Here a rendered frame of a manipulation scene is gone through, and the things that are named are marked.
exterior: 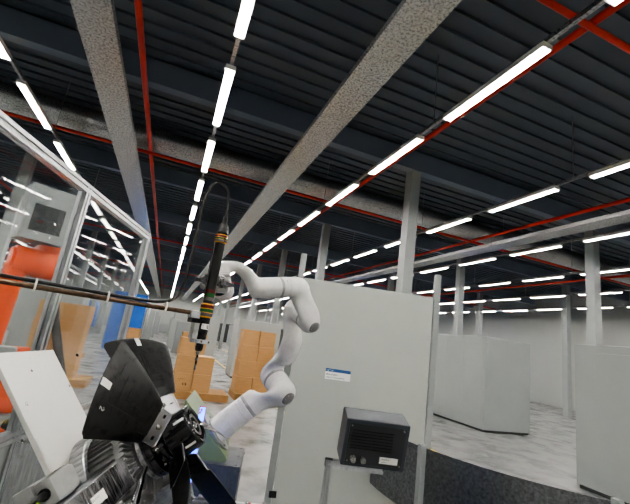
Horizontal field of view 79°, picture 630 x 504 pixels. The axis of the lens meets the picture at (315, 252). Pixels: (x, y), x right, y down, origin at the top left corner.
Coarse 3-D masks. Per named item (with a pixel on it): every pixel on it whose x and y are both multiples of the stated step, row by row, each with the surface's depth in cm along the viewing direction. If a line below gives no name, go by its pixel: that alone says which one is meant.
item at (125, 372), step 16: (128, 352) 94; (112, 368) 88; (128, 368) 92; (112, 384) 87; (128, 384) 91; (144, 384) 97; (96, 400) 82; (112, 400) 86; (128, 400) 91; (144, 400) 96; (160, 400) 101; (96, 416) 82; (112, 416) 86; (128, 416) 91; (144, 416) 96; (96, 432) 82; (112, 432) 87; (128, 432) 92; (144, 432) 96
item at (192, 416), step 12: (192, 420) 112; (168, 432) 104; (180, 432) 104; (192, 432) 104; (204, 432) 113; (144, 444) 102; (156, 444) 104; (168, 444) 103; (156, 456) 102; (168, 456) 104; (156, 468) 101; (168, 468) 104
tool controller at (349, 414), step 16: (352, 416) 153; (368, 416) 155; (384, 416) 158; (400, 416) 160; (352, 432) 150; (368, 432) 151; (384, 432) 151; (400, 432) 152; (352, 448) 151; (368, 448) 151; (384, 448) 151; (400, 448) 152; (352, 464) 151; (368, 464) 152; (384, 464) 152; (400, 464) 152
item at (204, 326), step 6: (222, 222) 132; (222, 228) 131; (228, 228) 133; (204, 318) 124; (210, 318) 125; (204, 324) 123; (198, 330) 123; (204, 330) 123; (198, 336) 123; (204, 336) 123; (198, 348) 122
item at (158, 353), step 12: (108, 348) 116; (132, 348) 121; (144, 348) 124; (156, 348) 128; (144, 360) 120; (156, 360) 123; (168, 360) 127; (156, 372) 119; (168, 372) 122; (156, 384) 116; (168, 384) 118
